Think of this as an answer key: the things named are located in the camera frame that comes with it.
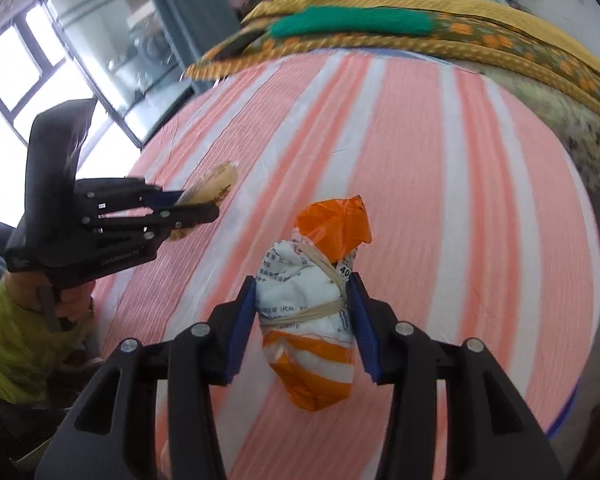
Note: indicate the orange white bag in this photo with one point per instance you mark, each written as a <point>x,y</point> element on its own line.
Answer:
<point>302,302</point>

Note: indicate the grey blue curtain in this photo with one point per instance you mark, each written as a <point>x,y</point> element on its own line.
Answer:
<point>193,27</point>

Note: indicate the left hand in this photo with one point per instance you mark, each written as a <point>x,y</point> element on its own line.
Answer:
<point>55,297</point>

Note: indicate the washing machine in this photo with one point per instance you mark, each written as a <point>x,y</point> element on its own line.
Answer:
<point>149,39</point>

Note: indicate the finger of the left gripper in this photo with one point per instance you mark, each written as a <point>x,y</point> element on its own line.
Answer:
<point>122,194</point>
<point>159,222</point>

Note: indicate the yellow green sleeve forearm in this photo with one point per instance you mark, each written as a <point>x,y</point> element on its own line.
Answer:
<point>29,351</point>

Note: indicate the yellow orange patterned quilt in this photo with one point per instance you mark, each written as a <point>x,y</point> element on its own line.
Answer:
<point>480,31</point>

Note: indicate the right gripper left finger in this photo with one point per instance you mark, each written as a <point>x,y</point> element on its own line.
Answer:
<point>110,431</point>

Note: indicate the glass sliding door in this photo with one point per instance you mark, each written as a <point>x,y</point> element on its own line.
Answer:
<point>52,51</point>

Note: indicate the beige snack packet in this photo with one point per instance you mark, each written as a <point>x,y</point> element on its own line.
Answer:
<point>213,186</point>

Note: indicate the bed with floral sheet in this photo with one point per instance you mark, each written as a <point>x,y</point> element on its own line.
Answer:
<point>575,125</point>

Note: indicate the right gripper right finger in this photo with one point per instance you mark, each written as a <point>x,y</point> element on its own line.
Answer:
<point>492,433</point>

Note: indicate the blue plastic waste basket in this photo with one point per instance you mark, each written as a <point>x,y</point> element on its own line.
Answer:
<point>563,414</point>

